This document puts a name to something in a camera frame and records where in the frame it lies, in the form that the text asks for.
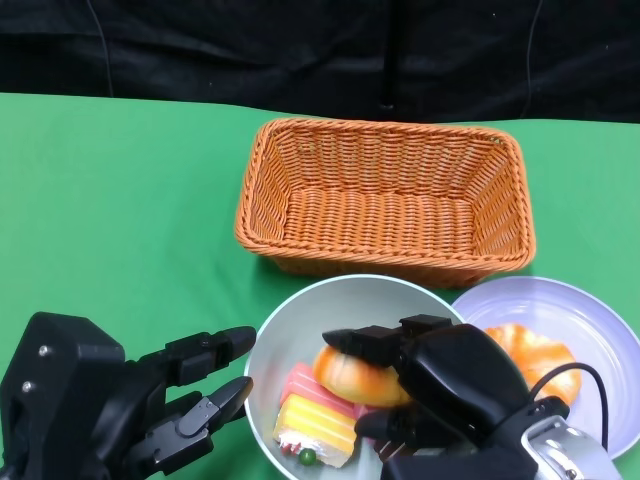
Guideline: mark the salmon pink cake slice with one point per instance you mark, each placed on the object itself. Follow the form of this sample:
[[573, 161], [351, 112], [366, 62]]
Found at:
[[310, 382]]

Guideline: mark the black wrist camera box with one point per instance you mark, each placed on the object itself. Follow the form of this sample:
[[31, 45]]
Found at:
[[60, 360]]

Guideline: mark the black vertical pole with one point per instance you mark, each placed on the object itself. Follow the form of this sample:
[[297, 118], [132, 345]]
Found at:
[[390, 50]]

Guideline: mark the oblong orange bread loaf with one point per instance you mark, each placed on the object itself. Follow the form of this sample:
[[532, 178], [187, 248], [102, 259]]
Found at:
[[355, 377]]

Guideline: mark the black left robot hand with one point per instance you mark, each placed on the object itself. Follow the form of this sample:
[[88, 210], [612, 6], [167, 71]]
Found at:
[[190, 425]]

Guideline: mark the yellow cake slice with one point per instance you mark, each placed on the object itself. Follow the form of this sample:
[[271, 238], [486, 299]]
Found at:
[[315, 425]]

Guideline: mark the pale green bowl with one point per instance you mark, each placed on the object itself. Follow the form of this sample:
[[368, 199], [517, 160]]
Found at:
[[300, 320]]

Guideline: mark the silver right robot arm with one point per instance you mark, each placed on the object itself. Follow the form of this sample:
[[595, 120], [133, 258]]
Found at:
[[565, 450]]

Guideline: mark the black backdrop curtain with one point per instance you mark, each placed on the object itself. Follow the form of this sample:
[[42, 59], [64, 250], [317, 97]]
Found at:
[[200, 45]]

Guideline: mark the green tablecloth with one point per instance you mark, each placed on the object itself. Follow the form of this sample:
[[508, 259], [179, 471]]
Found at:
[[100, 200]]

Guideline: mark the orange wicker basket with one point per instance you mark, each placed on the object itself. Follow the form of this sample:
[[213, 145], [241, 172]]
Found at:
[[380, 215]]

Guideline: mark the lavender plate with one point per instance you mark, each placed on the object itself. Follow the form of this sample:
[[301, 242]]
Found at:
[[540, 305]]

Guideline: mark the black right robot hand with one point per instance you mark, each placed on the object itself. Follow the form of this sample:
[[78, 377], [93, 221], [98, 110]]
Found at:
[[460, 375]]

